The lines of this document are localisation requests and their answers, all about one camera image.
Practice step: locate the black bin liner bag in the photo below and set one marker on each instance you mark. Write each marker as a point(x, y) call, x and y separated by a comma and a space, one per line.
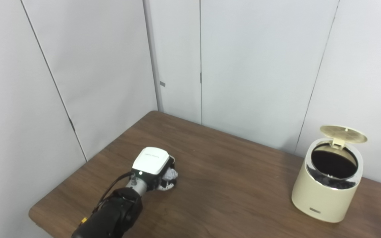
point(332, 163)

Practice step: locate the black wall panel clip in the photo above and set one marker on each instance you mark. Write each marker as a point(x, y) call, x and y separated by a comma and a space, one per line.
point(72, 124)

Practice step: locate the cream round bin lid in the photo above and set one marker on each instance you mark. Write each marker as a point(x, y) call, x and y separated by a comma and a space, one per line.
point(342, 134)

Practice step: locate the cream-colored bin body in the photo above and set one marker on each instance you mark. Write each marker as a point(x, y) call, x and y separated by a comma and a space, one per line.
point(322, 201)

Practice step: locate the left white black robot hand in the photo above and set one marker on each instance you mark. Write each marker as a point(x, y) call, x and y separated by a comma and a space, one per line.
point(150, 162)

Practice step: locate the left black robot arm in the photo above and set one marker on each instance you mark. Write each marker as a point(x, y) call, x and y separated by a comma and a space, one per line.
point(114, 215)

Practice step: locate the white paper ball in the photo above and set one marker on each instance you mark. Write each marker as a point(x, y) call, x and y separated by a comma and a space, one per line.
point(170, 174)

